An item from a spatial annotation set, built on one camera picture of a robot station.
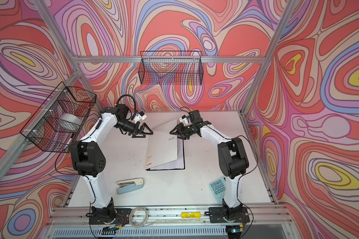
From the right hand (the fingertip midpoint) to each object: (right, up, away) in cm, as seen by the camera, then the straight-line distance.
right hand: (173, 136), depth 89 cm
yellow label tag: (+10, -37, -17) cm, 42 cm away
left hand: (-14, +2, -5) cm, 15 cm away
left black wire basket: (-54, +8, -20) cm, 58 cm away
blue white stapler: (-24, -26, -8) cm, 37 cm away
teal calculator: (+26, -27, -7) cm, 38 cm away
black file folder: (-6, -10, +6) cm, 13 cm away
